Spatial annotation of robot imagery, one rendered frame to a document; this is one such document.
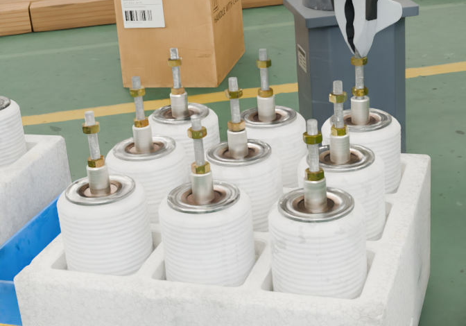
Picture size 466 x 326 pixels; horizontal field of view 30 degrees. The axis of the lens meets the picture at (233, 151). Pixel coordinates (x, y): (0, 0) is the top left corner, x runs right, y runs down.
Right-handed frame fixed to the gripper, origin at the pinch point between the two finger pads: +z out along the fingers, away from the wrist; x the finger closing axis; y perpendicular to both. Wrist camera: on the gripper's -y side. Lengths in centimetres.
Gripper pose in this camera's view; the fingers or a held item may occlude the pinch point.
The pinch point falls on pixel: (354, 45)
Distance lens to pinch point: 104.2
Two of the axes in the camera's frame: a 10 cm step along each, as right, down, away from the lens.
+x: -4.7, -3.0, 8.3
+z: 0.8, 9.2, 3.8
